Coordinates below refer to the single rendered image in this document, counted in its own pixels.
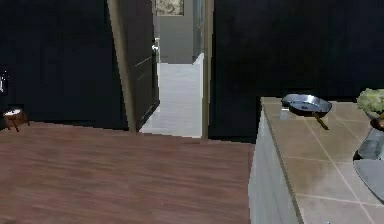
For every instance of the small brown round stool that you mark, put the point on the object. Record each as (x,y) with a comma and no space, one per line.
(14,116)

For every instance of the dark room door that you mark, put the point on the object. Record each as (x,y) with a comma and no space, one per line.
(141,66)

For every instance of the green lettuce head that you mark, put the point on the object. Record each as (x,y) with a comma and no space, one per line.
(372,100)

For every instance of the framed wall picture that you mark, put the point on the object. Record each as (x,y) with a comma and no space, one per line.
(169,6)

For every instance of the small clear glass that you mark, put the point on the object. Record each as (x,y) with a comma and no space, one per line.
(284,113)

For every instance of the grey glass vessel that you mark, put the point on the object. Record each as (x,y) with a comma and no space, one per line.
(372,145)

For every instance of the grey kitchen counter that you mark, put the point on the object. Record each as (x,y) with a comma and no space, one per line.
(310,166)

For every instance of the black frying pan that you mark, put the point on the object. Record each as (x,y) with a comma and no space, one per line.
(306,105)

